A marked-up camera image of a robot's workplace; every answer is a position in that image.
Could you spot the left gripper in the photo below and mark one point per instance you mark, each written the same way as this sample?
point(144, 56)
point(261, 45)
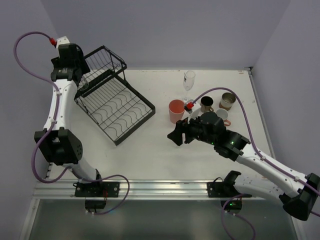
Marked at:
point(81, 69)

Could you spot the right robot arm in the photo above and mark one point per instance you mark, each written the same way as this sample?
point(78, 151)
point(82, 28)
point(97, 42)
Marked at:
point(296, 191)

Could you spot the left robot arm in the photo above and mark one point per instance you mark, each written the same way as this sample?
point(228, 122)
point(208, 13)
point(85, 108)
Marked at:
point(56, 141)

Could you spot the aluminium mounting rail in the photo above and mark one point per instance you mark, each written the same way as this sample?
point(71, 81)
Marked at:
point(158, 190)

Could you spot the clear champagne flute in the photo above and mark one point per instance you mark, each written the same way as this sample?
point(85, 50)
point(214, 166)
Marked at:
point(188, 82)

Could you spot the white and brown tumbler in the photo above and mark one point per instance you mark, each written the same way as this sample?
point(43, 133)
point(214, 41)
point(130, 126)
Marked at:
point(227, 100)

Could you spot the pink plastic cup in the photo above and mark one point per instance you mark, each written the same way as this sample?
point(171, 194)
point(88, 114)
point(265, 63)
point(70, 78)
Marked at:
point(176, 110)

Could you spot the pink ceramic mug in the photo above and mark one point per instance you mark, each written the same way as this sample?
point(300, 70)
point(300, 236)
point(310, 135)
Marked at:
point(223, 114)

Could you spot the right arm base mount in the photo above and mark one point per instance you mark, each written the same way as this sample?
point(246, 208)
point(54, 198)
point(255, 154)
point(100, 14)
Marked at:
point(224, 188)

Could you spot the clear glass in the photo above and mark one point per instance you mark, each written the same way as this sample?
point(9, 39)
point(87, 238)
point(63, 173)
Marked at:
point(83, 85)

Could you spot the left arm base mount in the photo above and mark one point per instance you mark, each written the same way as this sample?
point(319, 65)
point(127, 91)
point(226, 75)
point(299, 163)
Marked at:
point(99, 188)

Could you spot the black wire dish rack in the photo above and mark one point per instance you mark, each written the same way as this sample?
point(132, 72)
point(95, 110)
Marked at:
point(116, 107)

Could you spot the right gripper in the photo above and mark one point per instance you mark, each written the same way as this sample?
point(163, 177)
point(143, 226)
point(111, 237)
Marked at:
point(185, 132)

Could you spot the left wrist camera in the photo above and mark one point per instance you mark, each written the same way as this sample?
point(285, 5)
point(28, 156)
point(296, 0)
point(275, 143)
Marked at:
point(62, 41)

